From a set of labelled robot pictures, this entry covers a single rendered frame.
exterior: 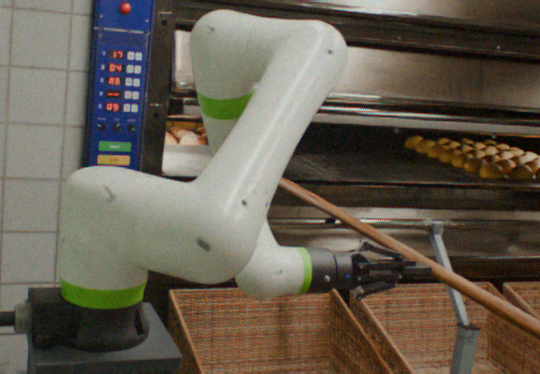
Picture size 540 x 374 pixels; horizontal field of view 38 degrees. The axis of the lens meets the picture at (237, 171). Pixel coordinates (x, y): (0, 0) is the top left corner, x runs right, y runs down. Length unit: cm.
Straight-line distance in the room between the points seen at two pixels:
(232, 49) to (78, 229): 43
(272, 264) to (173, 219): 49
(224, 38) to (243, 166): 32
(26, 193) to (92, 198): 116
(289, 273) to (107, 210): 53
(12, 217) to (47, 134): 25
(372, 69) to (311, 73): 125
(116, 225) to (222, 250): 15
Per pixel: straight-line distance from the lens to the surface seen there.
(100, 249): 111
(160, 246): 105
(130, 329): 117
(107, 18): 217
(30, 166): 223
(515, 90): 279
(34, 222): 227
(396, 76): 253
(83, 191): 110
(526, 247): 297
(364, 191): 255
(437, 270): 173
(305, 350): 256
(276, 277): 150
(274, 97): 120
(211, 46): 135
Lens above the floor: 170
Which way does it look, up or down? 12 degrees down
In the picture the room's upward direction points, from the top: 6 degrees clockwise
